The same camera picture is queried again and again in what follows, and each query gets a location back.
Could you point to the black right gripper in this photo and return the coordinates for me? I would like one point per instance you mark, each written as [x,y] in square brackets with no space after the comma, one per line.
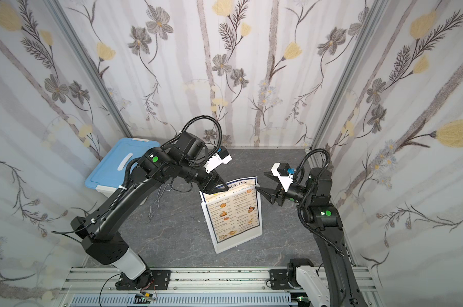
[281,195]

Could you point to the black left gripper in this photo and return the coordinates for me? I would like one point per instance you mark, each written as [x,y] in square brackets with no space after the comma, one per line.
[210,181]

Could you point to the dim sum laminated menu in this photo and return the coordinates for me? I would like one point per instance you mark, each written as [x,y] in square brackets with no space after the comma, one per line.
[233,211]

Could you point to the white acrylic menu rack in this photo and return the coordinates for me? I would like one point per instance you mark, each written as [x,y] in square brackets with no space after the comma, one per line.
[233,220]

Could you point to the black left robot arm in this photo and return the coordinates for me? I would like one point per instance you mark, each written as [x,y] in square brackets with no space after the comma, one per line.
[185,156]

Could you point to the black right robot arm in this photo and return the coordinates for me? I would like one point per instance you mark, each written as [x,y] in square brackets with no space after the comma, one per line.
[309,187]

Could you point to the metal scissors forceps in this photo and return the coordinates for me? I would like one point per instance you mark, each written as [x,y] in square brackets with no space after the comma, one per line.
[156,203]

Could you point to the blue lid storage box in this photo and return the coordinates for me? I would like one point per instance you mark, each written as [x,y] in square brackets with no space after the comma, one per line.
[109,173]

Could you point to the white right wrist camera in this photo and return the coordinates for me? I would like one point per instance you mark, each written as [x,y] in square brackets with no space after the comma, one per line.
[284,173]

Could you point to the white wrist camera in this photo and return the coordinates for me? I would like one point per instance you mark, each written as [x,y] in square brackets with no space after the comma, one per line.
[218,159]
[284,173]

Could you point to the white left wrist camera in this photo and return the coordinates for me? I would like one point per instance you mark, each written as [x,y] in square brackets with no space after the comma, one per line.
[218,159]

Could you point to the white slotted cable duct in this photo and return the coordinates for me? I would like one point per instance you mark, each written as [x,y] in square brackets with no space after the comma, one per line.
[215,299]

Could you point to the aluminium mounting rail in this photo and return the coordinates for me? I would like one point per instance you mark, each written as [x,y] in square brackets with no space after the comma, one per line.
[182,280]

